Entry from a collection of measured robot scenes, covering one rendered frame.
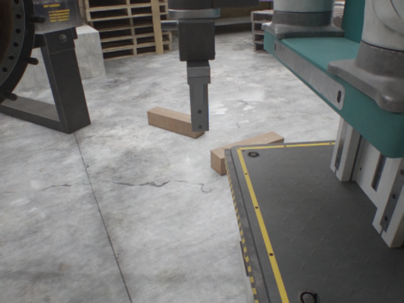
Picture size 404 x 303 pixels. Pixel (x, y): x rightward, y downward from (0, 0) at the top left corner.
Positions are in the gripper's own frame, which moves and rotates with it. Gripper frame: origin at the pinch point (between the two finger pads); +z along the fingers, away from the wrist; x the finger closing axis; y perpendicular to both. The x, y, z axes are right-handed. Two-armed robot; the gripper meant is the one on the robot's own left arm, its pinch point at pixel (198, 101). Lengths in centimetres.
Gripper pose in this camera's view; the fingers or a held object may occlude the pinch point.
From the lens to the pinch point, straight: 51.6
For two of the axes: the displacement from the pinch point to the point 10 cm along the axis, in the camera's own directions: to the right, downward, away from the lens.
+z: 0.3, 8.7, 4.9
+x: 0.5, 4.9, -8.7
